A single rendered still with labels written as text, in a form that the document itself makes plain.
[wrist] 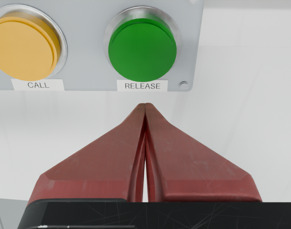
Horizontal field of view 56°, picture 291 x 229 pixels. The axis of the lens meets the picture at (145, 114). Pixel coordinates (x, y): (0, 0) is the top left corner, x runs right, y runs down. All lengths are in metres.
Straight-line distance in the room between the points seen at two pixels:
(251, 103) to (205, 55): 0.09
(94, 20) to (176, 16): 0.05
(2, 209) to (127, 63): 2.13
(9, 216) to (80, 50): 2.17
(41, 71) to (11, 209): 2.07
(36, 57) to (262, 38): 0.21
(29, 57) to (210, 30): 0.17
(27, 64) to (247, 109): 0.25
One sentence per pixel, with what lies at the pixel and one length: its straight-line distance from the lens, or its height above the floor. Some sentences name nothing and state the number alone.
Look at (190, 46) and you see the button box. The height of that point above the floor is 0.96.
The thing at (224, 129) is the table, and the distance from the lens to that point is 0.36.
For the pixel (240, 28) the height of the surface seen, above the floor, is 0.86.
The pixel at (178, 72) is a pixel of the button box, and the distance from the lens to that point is 0.18.
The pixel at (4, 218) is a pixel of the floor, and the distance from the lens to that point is 2.36.
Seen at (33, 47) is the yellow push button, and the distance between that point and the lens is 0.17.
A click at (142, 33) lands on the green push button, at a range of 0.16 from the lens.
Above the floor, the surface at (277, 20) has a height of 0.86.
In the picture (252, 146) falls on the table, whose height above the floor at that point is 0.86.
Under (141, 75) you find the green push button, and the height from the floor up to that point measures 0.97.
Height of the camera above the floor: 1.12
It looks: 52 degrees down
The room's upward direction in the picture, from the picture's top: 180 degrees clockwise
